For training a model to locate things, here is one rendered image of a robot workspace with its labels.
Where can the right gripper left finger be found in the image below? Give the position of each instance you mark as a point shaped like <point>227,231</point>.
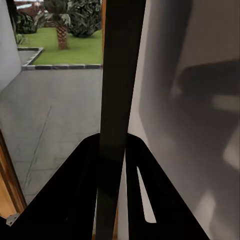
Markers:
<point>65,208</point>

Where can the poster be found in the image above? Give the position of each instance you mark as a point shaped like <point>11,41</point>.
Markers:
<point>123,30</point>

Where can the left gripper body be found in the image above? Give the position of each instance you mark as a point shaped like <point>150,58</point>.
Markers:
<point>3,227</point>

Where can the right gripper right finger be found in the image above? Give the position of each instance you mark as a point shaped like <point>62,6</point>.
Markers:
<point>174,220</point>

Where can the door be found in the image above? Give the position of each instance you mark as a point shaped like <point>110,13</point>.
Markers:
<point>51,79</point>

